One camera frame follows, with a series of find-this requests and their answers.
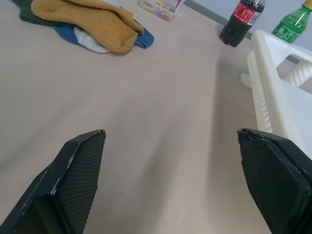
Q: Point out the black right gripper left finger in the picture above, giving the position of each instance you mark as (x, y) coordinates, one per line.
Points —
(75, 185)

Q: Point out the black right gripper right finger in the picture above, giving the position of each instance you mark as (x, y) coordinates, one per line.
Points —
(273, 175)

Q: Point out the clear plastic box with items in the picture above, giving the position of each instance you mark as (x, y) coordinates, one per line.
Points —
(162, 8)

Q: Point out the white plastic rack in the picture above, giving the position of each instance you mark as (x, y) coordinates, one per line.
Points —
(273, 97)

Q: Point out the grey white cloth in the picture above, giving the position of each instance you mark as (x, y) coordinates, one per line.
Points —
(89, 41)

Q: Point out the green plastic soda bottle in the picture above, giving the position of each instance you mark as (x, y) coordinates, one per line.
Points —
(293, 23)

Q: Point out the cola bottle with red label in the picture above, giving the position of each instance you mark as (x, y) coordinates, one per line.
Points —
(240, 20)

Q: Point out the blue cloth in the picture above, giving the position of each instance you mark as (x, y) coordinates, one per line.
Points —
(143, 39)

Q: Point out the mustard yellow cloth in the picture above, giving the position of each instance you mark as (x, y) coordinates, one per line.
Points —
(97, 23)

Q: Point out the dark green cloth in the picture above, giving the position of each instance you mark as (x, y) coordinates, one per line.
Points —
(34, 17)

